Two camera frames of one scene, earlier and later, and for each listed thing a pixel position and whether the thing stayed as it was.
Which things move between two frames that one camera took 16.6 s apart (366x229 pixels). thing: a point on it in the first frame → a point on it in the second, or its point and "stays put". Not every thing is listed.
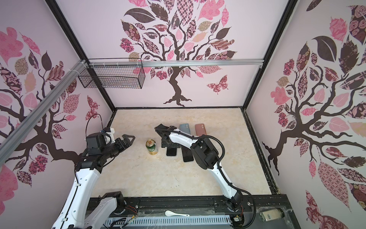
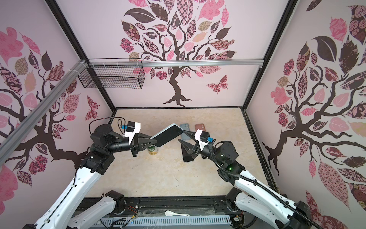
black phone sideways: (187, 155) stays put
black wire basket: (128, 73) stays put
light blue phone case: (185, 128) stays put
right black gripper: (164, 144) → (191, 150)
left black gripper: (121, 145) → (135, 145)
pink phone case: (200, 129) stays put
